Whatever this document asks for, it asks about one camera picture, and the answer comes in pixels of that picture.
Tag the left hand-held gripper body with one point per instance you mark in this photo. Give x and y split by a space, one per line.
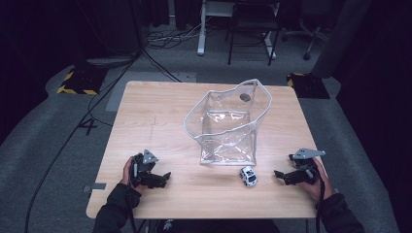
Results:
142 165

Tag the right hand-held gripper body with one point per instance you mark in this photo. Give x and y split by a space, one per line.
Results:
307 168

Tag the person's left hand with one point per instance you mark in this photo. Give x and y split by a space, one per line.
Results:
126 176

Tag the person's right hand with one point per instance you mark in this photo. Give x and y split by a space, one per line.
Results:
324 189

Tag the white toy car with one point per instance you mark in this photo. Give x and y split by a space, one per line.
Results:
248 176

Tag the grey tape strip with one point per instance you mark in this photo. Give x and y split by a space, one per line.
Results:
97 186

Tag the transparent plastic bag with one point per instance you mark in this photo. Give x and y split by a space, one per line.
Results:
226 129

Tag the office swivel chair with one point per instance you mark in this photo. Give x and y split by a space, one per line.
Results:
311 35

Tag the black metal chair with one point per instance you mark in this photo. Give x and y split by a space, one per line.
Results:
252 22

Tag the black yellow striped base plate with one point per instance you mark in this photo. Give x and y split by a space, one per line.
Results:
82 82
309 85

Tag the white desk frame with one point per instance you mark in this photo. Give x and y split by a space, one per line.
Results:
201 35

